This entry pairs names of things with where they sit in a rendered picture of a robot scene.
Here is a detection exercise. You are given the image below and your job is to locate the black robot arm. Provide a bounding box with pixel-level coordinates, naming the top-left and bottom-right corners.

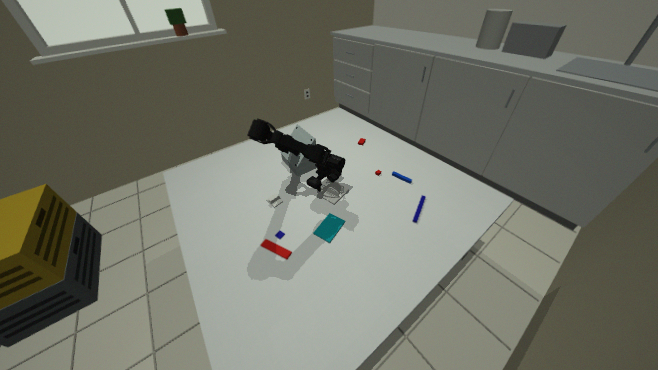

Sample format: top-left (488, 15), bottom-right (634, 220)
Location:
top-left (247, 118), bottom-right (345, 183)

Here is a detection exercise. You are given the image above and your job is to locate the teal flat plate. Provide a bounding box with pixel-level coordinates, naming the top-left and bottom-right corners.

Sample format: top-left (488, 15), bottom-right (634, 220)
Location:
top-left (313, 213), bottom-right (345, 243)

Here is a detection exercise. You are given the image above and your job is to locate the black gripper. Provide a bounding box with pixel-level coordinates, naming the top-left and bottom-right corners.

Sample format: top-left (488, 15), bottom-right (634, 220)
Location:
top-left (306, 164), bottom-right (329, 192)

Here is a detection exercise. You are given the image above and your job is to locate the red flat bar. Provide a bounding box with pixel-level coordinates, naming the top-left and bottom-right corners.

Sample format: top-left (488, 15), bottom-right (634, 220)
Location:
top-left (260, 239), bottom-right (292, 259)

